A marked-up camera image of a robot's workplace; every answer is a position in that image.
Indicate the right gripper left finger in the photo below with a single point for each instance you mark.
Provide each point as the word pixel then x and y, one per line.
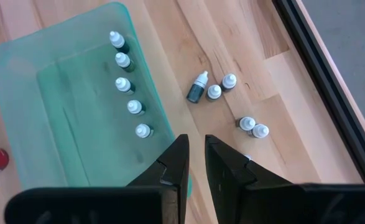
pixel 173 168

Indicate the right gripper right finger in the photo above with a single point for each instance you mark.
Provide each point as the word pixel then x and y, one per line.
pixel 229 174

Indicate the green translucent plastic bin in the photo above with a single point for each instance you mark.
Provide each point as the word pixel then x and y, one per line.
pixel 61 109

